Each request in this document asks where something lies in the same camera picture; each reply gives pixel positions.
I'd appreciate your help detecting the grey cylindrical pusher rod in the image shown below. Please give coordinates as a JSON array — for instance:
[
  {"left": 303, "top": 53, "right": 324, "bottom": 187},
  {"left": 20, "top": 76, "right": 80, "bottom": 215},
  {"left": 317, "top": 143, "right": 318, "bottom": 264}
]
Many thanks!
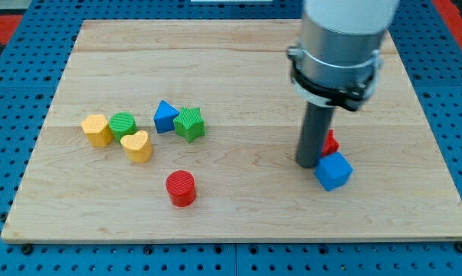
[{"left": 296, "top": 103, "right": 335, "bottom": 169}]

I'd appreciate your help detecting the blue triangle block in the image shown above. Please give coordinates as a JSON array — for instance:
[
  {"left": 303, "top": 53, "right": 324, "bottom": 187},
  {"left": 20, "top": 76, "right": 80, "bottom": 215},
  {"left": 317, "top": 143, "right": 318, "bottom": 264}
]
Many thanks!
[{"left": 153, "top": 100, "right": 179, "bottom": 133}]

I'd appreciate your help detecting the light wooden board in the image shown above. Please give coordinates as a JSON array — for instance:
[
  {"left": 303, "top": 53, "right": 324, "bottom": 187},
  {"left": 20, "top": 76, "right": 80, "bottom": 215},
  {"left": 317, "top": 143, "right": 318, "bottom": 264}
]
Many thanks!
[{"left": 2, "top": 20, "right": 462, "bottom": 244}]

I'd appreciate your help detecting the green cylinder block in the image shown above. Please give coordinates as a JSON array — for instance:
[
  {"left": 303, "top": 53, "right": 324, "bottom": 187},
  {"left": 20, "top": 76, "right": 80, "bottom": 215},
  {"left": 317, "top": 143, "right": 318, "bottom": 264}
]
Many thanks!
[{"left": 109, "top": 112, "right": 138, "bottom": 143}]

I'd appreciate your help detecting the yellow heart block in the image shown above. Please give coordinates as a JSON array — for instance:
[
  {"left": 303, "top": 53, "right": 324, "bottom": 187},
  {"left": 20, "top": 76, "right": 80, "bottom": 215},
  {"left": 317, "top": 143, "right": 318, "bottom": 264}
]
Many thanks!
[{"left": 120, "top": 130, "right": 152, "bottom": 163}]

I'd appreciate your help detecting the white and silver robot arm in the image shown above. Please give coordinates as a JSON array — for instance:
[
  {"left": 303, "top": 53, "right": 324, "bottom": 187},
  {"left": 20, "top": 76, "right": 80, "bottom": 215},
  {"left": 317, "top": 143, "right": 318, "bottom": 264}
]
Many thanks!
[{"left": 287, "top": 0, "right": 400, "bottom": 111}]

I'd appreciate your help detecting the red cylinder block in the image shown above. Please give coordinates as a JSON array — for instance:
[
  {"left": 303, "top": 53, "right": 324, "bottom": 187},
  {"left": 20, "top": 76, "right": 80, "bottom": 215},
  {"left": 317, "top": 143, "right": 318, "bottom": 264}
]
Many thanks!
[{"left": 165, "top": 170, "right": 196, "bottom": 207}]

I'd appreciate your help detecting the green star block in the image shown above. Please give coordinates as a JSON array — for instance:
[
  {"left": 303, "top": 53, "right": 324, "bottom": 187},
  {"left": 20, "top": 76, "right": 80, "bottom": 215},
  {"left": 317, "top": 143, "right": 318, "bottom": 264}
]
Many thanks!
[{"left": 173, "top": 107, "right": 205, "bottom": 143}]

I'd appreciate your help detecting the yellow hexagon block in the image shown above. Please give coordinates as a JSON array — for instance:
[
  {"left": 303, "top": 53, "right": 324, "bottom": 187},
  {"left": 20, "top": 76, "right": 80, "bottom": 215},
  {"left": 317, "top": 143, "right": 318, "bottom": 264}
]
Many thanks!
[{"left": 81, "top": 114, "right": 113, "bottom": 147}]

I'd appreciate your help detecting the blue cube block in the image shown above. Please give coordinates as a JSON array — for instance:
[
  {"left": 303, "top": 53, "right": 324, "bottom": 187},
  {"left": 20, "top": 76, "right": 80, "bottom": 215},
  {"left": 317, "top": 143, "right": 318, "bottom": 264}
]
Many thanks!
[{"left": 314, "top": 152, "right": 353, "bottom": 191}]

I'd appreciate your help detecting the red star block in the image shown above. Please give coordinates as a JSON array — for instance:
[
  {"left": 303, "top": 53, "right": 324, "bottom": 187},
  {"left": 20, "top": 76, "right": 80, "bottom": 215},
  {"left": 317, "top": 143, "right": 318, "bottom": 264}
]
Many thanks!
[{"left": 321, "top": 129, "right": 339, "bottom": 157}]

